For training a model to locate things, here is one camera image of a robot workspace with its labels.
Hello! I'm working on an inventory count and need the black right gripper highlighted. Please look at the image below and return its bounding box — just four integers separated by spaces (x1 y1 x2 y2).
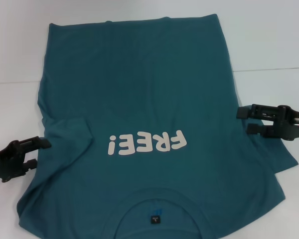
236 104 299 142

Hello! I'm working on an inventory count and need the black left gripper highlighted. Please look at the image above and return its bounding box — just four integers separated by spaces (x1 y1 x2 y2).
0 136 52 184

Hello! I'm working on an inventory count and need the teal blue FREE t-shirt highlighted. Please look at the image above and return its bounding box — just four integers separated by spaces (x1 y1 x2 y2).
16 13 299 239

